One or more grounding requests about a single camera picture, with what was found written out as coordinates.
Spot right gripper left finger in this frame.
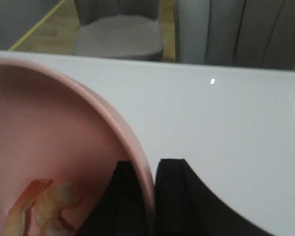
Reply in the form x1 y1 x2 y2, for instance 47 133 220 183
75 161 148 236

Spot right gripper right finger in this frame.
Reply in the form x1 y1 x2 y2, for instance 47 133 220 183
155 159 269 236

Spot cooked shrimp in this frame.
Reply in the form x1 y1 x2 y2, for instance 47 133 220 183
3 179 82 236

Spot pink plastic bowl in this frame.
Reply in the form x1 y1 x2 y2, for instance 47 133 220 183
0 58 155 236

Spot left grey upholstered chair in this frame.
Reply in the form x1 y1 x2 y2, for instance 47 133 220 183
72 0 164 61

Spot grey upholstered chair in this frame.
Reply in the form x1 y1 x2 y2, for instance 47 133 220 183
72 0 164 61
175 0 295 71

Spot right grey upholstered chair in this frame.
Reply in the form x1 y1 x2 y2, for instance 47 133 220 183
175 0 295 71

